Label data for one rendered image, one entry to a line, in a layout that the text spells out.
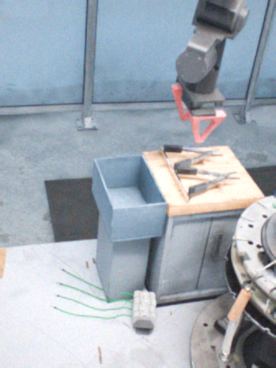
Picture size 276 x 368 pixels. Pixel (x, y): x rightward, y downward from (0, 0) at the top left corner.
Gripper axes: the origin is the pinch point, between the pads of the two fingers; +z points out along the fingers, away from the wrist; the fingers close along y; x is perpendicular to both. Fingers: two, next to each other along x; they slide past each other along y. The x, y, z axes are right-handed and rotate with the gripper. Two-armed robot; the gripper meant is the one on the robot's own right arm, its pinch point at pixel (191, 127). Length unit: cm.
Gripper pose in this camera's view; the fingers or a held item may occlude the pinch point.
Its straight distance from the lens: 116.4
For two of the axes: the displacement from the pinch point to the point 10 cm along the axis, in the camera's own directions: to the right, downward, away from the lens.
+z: -1.2, 7.9, 6.0
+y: 2.8, 6.1, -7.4
